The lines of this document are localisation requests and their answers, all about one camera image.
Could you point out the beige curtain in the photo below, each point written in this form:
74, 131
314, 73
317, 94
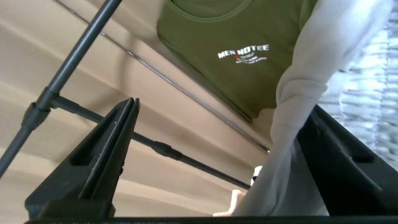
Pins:
155, 109

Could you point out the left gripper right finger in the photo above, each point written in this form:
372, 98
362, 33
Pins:
351, 186

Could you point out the black clothes rack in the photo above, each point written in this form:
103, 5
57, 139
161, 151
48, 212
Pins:
81, 46

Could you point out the pale grey garment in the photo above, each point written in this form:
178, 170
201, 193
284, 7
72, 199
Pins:
295, 109

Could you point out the green printed shirt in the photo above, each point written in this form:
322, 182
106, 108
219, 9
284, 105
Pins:
233, 31

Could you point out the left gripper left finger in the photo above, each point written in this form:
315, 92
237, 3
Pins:
77, 186

